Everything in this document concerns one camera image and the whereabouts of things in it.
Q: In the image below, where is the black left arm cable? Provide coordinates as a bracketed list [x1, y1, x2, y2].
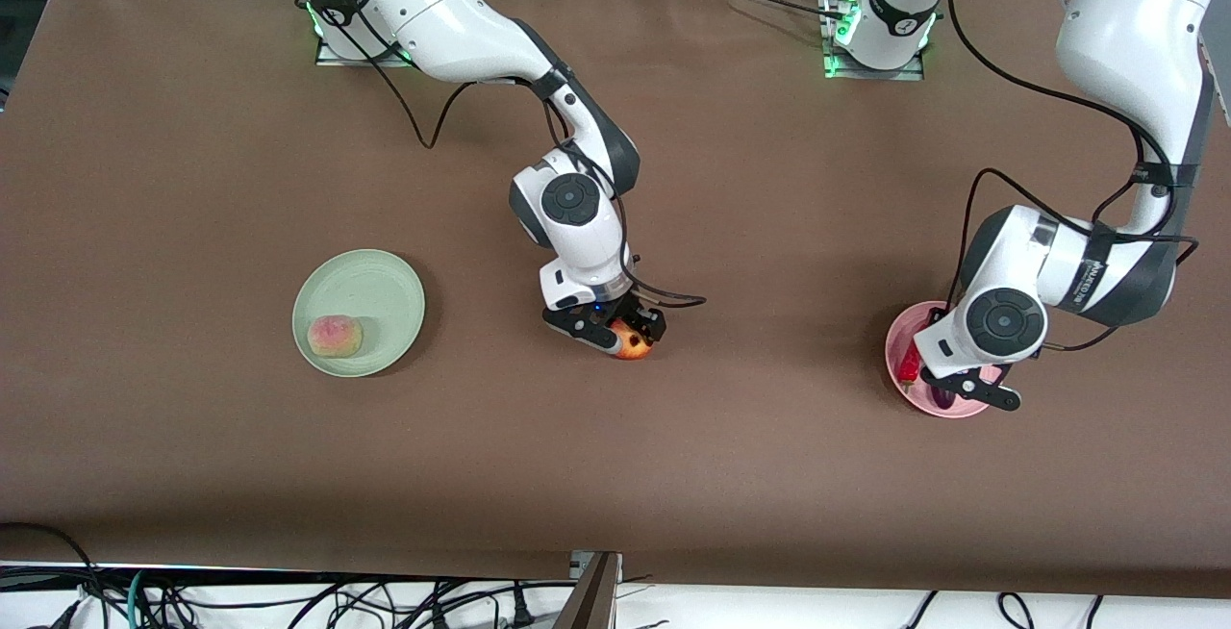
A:
[945, 0, 1201, 353]

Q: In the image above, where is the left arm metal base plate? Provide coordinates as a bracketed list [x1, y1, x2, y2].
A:
[822, 0, 926, 82]

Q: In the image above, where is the black cable bundle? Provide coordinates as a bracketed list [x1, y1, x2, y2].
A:
[144, 574, 578, 629]

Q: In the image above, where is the brown table cover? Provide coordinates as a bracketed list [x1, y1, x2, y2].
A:
[0, 0, 1231, 601]

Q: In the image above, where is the metal bracket at table edge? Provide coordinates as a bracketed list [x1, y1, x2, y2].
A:
[553, 550, 624, 629]

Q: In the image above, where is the thick black floor cable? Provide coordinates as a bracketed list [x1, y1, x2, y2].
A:
[0, 521, 109, 629]

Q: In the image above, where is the red apple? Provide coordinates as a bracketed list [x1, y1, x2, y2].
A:
[612, 319, 657, 362]

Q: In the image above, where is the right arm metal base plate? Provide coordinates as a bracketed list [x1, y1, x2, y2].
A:
[315, 4, 417, 68]

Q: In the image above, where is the pale green round plate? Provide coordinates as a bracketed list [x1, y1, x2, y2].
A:
[291, 249, 426, 378]

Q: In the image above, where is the pink-green peach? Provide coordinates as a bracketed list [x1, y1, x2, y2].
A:
[307, 314, 364, 359]

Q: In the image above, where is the pink round plate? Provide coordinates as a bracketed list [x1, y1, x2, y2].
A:
[885, 300, 1006, 419]

